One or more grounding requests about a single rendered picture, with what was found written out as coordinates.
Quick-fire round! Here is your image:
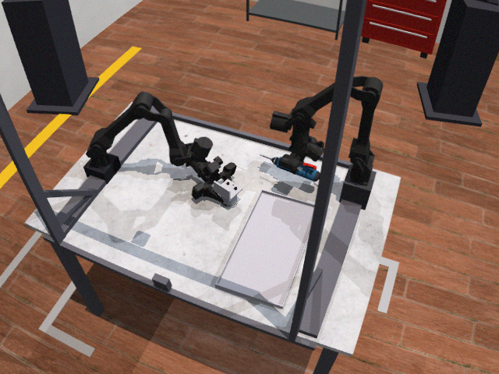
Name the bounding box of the blue electric screwdriver barrel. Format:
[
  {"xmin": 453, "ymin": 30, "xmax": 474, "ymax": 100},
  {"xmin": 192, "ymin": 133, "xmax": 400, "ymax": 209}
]
[{"xmin": 260, "ymin": 154, "xmax": 320, "ymax": 182}]

